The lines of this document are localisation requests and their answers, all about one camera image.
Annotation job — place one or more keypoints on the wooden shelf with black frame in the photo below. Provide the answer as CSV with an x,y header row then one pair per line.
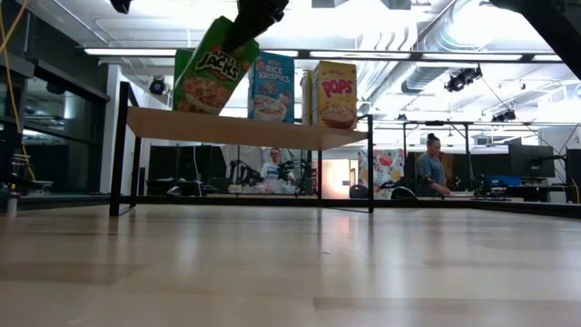
x,y
227,129

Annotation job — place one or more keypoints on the black background rig frame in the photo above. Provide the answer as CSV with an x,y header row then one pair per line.
x,y
466,154

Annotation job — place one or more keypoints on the black round ceiling camera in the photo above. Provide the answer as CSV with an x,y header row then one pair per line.
x,y
157,86

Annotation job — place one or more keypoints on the colourful printed banner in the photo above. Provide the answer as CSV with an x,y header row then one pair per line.
x,y
388,168

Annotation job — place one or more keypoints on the black cabinet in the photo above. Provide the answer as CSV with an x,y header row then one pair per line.
x,y
181,168

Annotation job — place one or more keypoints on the blue Rice Krispies cereal box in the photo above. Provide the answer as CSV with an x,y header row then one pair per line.
x,y
272,86

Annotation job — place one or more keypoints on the long ceiling light fixture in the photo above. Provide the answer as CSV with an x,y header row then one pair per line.
x,y
136,52

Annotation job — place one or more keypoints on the small white cup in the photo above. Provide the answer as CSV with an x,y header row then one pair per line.
x,y
12,206

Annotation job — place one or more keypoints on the black ceiling spotlight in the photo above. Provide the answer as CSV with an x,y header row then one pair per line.
x,y
463,78
504,115

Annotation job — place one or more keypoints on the small grey box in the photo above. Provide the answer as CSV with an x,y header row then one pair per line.
x,y
38,185

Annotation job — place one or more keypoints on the black computer monitor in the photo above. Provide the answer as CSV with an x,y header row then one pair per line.
x,y
531,161

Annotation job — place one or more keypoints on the person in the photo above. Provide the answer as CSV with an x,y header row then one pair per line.
x,y
431,168
273,172

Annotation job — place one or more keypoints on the black background robot arm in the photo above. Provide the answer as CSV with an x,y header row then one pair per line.
x,y
295,175
245,172

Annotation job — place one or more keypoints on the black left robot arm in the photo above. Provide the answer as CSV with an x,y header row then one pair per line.
x,y
120,4

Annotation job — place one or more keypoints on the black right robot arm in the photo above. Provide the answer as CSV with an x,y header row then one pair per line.
x,y
544,22

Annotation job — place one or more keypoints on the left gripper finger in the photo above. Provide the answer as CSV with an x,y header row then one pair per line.
x,y
245,34

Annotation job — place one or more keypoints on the blue flat object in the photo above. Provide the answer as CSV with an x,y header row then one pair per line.
x,y
504,181

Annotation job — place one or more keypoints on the black aluminium table frame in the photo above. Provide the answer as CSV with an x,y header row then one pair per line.
x,y
318,203

